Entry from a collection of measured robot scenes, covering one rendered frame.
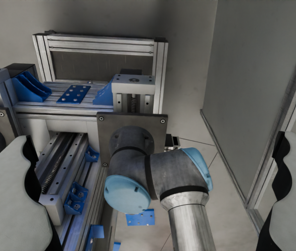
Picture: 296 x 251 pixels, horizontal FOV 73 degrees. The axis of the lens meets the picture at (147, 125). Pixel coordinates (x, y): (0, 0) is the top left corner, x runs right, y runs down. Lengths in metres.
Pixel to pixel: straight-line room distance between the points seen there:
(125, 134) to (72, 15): 1.19
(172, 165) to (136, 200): 0.12
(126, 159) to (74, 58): 1.06
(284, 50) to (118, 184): 0.69
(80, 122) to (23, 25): 1.16
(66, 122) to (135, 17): 1.01
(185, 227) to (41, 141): 0.64
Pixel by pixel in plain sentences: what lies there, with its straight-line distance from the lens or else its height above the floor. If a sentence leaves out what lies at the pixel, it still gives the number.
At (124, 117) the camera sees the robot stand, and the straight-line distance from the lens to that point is 0.63.
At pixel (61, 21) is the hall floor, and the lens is 1.69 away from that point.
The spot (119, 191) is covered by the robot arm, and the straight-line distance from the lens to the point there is 0.50.
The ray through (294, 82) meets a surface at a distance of 0.79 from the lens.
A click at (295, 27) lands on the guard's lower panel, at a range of 0.83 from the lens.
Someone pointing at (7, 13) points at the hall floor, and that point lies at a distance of 1.85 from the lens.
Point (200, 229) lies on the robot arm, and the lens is 0.46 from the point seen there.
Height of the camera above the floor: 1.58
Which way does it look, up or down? 58 degrees down
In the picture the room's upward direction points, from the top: 180 degrees clockwise
